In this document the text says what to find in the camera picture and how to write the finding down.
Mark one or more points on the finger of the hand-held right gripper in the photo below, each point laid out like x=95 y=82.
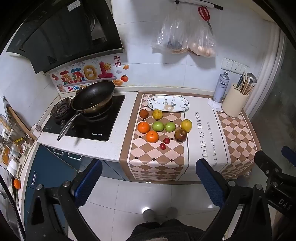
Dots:
x=289 y=155
x=266 y=162

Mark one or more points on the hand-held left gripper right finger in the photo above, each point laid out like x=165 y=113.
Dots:
x=209 y=183

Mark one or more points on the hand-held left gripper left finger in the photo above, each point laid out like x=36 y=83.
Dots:
x=89 y=183

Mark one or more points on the dark red apple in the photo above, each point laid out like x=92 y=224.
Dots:
x=180 y=135

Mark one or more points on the red cherry tomato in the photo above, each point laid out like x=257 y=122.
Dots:
x=162 y=146
x=166 y=140

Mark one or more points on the yellow lemon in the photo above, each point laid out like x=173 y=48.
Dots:
x=186 y=125

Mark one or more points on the green apple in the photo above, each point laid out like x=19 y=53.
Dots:
x=158 y=126
x=170 y=127

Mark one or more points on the yellow orange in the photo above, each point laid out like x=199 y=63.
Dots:
x=157 y=114

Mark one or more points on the dark brownish orange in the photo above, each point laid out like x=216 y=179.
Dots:
x=143 y=113

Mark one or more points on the floral oval plate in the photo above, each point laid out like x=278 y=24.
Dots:
x=168 y=103

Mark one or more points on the blue kitchen cabinet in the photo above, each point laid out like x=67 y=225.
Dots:
x=46 y=166

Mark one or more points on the grey slipper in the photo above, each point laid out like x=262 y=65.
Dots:
x=148 y=214
x=171 y=213

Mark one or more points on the checkered table mat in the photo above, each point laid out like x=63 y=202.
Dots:
x=208 y=134

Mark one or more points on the black gas stove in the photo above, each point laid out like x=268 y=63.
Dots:
x=101 y=129

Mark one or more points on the cream utensil holder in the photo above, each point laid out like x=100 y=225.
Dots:
x=234 y=104

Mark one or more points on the small orange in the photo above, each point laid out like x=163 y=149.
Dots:
x=16 y=183

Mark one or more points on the white cup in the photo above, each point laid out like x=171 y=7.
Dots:
x=36 y=130

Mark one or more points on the white tissue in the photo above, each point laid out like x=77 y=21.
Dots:
x=215 y=105

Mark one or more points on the bundle of chopsticks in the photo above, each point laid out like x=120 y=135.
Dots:
x=242 y=84

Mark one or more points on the metal spoon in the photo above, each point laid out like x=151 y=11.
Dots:
x=251 y=78

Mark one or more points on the cluttered side shelf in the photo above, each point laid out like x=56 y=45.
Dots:
x=11 y=148

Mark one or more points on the silver spray can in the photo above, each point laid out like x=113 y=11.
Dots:
x=220 y=88

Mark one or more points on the black wok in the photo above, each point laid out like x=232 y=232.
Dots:
x=92 y=96

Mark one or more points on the wooden cutting board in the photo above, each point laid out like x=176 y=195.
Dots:
x=20 y=122

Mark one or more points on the colourful printed box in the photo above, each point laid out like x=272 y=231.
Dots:
x=92 y=72

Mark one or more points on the plastic bag of eggs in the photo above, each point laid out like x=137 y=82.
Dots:
x=201 y=44

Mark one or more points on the black range hood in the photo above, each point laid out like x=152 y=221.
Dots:
x=57 y=34

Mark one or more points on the plastic bag with dark contents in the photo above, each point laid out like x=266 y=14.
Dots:
x=172 y=34

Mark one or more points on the red scissors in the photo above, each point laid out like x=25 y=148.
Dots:
x=203 y=12

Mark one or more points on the white wall outlet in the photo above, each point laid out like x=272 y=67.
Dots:
x=226 y=64
x=236 y=66
x=245 y=68

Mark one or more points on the wall hook rail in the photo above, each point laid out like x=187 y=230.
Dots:
x=198 y=4

